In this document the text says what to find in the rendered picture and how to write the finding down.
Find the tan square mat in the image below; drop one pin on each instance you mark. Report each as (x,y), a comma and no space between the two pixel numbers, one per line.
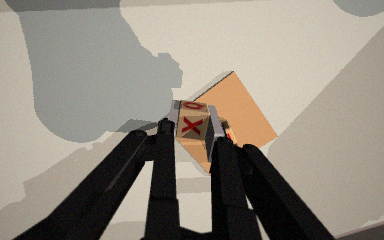
(234,104)

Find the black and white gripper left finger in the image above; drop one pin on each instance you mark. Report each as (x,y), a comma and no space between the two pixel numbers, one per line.
(86,212)

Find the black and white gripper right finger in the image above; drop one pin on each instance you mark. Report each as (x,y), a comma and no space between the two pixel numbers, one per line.
(280,210)

